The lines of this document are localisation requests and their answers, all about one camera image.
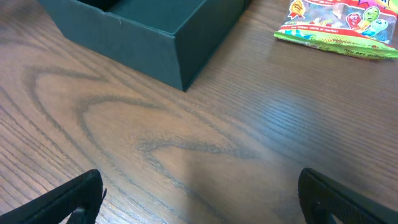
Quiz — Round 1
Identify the dark green gift box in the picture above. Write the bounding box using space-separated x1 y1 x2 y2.
39 0 248 91

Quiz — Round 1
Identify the Haribo worms candy bag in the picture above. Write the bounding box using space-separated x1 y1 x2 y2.
274 0 397 60

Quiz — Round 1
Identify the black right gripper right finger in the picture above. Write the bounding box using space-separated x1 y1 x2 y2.
298 168 397 224

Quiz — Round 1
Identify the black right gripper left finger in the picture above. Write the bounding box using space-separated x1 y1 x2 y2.
1 169 106 224

